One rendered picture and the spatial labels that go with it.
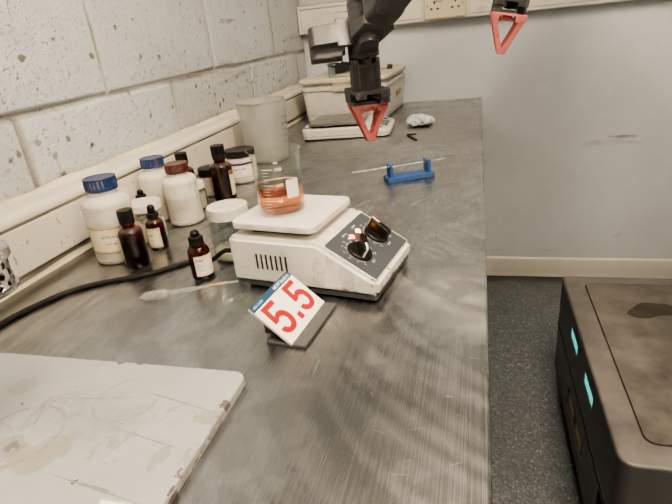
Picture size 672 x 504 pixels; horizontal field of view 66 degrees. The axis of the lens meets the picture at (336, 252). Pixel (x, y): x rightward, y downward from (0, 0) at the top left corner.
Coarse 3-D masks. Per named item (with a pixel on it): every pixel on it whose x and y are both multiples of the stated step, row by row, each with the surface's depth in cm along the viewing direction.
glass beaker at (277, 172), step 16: (272, 144) 67; (288, 144) 66; (256, 160) 62; (272, 160) 61; (288, 160) 62; (256, 176) 63; (272, 176) 62; (288, 176) 62; (272, 192) 63; (288, 192) 63; (304, 192) 66; (272, 208) 64; (288, 208) 64; (304, 208) 66
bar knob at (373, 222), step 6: (372, 222) 66; (378, 222) 66; (366, 228) 66; (372, 228) 66; (378, 228) 66; (384, 228) 65; (366, 234) 66; (372, 234) 66; (378, 234) 66; (384, 234) 65; (378, 240) 65; (384, 240) 66
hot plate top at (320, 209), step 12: (312, 204) 68; (324, 204) 68; (336, 204) 67; (348, 204) 69; (240, 216) 66; (252, 216) 66; (264, 216) 65; (300, 216) 64; (312, 216) 64; (324, 216) 63; (240, 228) 64; (252, 228) 64; (264, 228) 63; (276, 228) 62; (288, 228) 61; (300, 228) 61; (312, 228) 60
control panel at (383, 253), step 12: (360, 216) 69; (348, 228) 65; (360, 228) 67; (336, 240) 62; (348, 240) 63; (372, 240) 65; (396, 240) 68; (336, 252) 60; (348, 252) 61; (372, 252) 63; (384, 252) 64; (396, 252) 65; (360, 264) 60; (372, 264) 61; (384, 264) 62; (372, 276) 59
